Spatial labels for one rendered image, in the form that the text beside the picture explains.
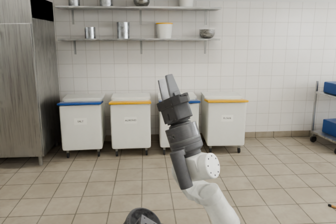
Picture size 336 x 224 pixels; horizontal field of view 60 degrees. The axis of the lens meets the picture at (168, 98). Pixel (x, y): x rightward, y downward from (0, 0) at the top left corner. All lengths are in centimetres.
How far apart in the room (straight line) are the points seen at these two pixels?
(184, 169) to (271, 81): 413
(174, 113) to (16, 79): 312
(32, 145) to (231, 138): 254
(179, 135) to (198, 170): 10
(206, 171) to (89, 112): 321
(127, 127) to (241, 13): 234
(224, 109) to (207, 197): 316
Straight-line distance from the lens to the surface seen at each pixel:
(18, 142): 395
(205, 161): 75
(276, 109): 493
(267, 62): 474
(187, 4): 415
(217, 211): 85
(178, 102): 74
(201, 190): 86
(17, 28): 370
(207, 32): 417
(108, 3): 415
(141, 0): 410
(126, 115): 382
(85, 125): 393
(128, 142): 393
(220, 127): 400
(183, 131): 75
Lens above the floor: 157
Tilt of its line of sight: 12 degrees down
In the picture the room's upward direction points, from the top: straight up
